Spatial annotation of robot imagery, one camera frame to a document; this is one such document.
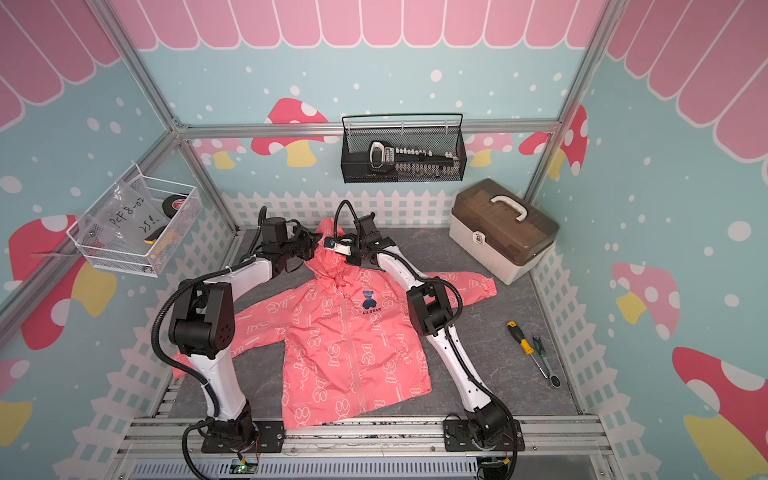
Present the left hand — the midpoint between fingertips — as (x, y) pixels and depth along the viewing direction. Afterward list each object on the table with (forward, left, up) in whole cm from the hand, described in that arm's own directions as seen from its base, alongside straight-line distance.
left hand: (326, 233), depth 96 cm
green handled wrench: (-40, -68, -16) cm, 80 cm away
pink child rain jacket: (-27, -7, -16) cm, 32 cm away
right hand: (+2, -3, -9) cm, 10 cm away
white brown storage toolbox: (-1, -55, +3) cm, 55 cm away
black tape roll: (-6, +38, +17) cm, 42 cm away
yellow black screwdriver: (-30, -62, -15) cm, 71 cm away
